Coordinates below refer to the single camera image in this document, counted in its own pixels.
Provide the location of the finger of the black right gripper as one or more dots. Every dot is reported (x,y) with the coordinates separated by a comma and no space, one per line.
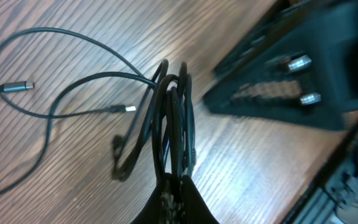
(288,31)
(286,98)

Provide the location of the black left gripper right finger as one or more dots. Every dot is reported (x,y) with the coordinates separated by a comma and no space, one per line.
(195,210)

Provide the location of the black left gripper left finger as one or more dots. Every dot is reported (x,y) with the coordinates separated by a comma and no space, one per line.
(153,211)

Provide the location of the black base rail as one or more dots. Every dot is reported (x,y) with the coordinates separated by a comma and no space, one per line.
(332,196)

